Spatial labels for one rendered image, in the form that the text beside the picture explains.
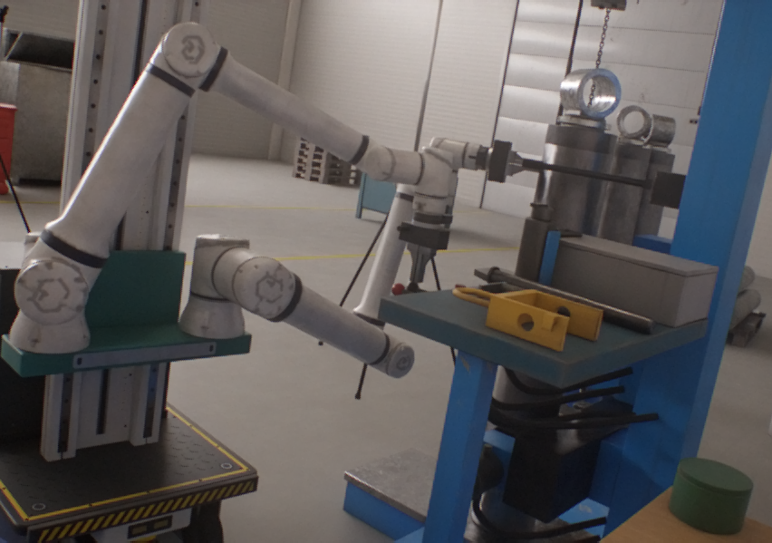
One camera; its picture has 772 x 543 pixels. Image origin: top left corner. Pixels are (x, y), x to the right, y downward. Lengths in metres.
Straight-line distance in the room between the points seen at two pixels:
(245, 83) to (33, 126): 7.72
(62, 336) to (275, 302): 0.54
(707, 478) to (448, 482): 0.56
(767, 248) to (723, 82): 10.99
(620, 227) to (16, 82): 7.29
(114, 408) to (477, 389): 1.34
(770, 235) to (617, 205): 9.50
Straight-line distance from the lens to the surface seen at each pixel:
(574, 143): 2.35
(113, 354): 2.13
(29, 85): 9.57
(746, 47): 2.21
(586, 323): 1.49
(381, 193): 10.49
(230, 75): 1.97
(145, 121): 1.79
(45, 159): 9.71
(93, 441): 2.50
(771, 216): 13.13
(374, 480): 2.85
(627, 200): 3.73
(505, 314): 1.41
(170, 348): 2.20
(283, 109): 2.00
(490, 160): 2.47
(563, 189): 2.36
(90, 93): 2.17
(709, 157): 2.20
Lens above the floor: 1.40
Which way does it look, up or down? 10 degrees down
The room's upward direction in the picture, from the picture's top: 10 degrees clockwise
